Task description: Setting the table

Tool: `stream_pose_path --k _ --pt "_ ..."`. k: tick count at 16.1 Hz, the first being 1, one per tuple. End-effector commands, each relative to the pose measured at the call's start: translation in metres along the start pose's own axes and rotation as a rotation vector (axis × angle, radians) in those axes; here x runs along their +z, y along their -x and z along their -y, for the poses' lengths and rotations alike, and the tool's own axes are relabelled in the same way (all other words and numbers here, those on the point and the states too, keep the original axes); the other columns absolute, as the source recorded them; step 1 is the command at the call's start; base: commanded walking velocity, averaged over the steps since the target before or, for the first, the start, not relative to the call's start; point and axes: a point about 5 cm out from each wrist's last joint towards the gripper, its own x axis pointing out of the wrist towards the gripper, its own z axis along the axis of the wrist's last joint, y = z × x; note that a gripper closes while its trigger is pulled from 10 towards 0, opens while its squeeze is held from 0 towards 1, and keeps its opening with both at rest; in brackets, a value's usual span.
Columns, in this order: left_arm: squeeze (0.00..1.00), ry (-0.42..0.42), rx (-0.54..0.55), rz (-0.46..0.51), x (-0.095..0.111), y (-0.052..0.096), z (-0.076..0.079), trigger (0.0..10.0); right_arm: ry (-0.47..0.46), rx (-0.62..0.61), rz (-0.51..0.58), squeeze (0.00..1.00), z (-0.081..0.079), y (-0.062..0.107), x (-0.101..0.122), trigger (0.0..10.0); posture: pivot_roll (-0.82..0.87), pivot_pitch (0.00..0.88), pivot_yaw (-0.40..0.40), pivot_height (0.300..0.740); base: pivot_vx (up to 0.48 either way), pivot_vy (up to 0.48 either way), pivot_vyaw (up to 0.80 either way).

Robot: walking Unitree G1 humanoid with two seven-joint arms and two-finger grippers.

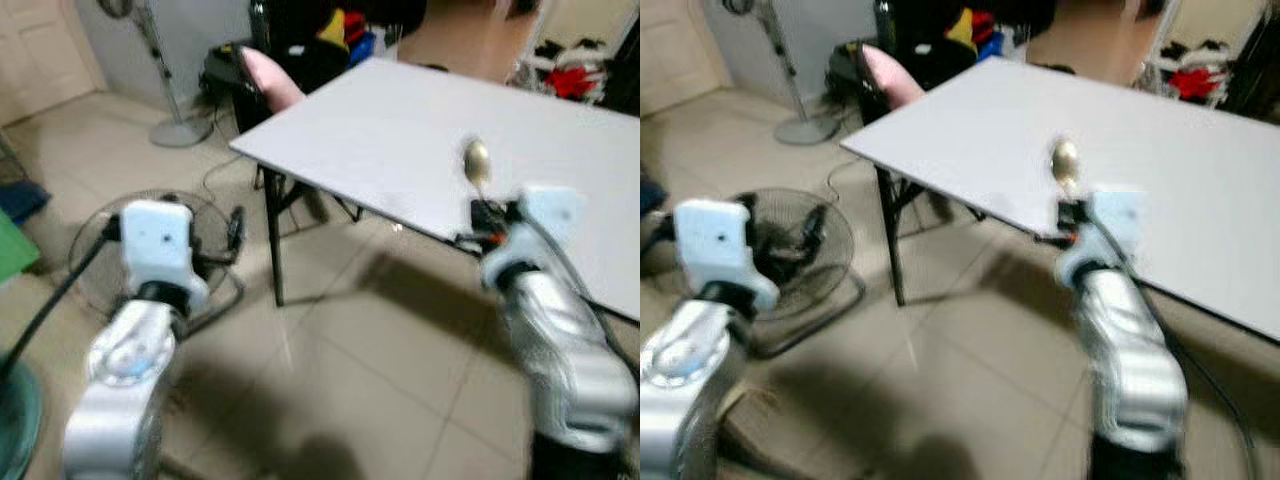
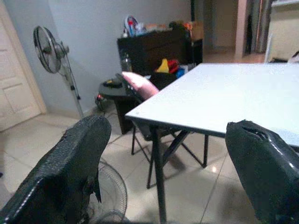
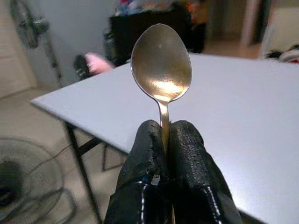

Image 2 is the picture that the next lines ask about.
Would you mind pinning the dark wooden cabinet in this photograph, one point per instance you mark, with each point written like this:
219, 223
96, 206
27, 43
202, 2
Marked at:
154, 50

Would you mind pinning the brown cardboard box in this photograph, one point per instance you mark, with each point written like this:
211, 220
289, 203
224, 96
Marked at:
195, 29

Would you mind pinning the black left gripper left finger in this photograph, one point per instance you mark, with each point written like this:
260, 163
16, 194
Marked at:
58, 168

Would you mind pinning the grey standing pedestal fan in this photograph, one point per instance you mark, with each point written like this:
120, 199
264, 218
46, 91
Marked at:
52, 54

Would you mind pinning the white panel door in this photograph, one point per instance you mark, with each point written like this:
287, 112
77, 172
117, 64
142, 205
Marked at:
14, 77

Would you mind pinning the white folding table black legs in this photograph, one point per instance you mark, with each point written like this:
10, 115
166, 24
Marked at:
222, 93

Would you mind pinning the clear plastic bottle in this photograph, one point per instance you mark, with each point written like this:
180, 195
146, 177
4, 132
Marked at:
126, 61

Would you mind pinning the small black side table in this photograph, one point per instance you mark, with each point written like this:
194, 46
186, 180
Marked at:
114, 91

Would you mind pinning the black folding chair pink back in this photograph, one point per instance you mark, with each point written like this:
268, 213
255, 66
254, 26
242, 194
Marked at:
140, 86

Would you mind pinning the fan guard on floor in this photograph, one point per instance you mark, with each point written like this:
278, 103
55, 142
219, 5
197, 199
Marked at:
112, 193

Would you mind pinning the white blue red bag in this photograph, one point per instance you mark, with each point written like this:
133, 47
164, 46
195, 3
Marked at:
132, 25

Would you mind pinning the black device with red light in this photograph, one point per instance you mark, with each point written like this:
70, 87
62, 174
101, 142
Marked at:
101, 99

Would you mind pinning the yellow and red toy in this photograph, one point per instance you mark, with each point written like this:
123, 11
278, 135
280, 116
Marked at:
167, 66

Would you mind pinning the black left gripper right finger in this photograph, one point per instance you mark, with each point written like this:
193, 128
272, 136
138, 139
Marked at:
264, 168

